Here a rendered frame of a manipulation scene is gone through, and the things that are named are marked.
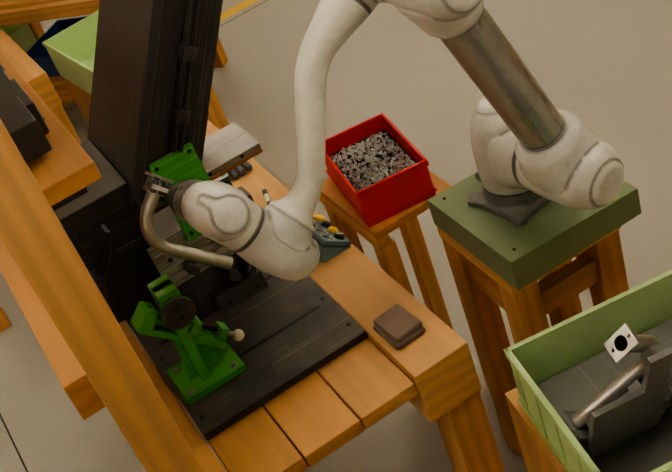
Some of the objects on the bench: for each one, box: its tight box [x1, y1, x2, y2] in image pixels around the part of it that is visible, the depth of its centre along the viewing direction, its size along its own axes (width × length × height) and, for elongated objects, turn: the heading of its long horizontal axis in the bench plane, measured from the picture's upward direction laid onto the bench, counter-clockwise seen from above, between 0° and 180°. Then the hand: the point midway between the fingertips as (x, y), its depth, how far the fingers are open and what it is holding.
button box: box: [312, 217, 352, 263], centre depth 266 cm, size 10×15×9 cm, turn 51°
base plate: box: [125, 206, 368, 441], centre depth 275 cm, size 42×110×2 cm, turn 51°
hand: (159, 188), depth 229 cm, fingers closed on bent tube, 3 cm apart
